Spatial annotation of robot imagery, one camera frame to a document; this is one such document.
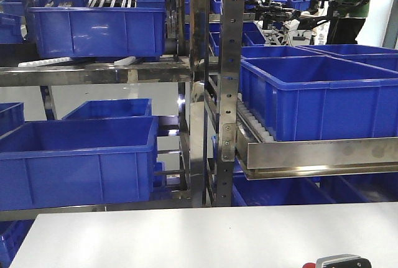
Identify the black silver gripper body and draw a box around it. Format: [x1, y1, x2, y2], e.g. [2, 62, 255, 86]
[315, 254, 372, 268]

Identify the red push button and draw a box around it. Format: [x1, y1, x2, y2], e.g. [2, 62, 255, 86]
[303, 262, 316, 268]

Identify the blue bin bottom right shelf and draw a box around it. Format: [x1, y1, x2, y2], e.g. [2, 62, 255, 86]
[231, 174, 336, 207]

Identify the large blue bin right shelf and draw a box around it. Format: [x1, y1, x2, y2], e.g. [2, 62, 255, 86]
[241, 56, 397, 141]

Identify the blue bin far right rear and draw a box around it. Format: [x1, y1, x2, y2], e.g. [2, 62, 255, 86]
[298, 44, 397, 72]

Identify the person in green shirt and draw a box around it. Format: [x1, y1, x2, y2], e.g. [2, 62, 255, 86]
[326, 2, 370, 45]

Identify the blue bin lower left rear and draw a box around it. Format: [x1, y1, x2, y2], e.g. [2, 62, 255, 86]
[62, 98, 152, 120]

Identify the stainless steel shelf rack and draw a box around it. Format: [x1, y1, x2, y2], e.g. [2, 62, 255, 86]
[1, 0, 397, 221]

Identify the blue bin lower left front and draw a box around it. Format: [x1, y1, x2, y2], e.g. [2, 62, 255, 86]
[1, 116, 159, 211]

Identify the blue bin bottom left corner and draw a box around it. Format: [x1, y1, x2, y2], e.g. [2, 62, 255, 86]
[1, 219, 34, 267]

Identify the blue bin upper left shelf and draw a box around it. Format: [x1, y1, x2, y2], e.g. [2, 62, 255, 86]
[29, 7, 166, 58]

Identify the blue bin far left edge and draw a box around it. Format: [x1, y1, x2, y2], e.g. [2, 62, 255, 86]
[0, 102, 25, 136]

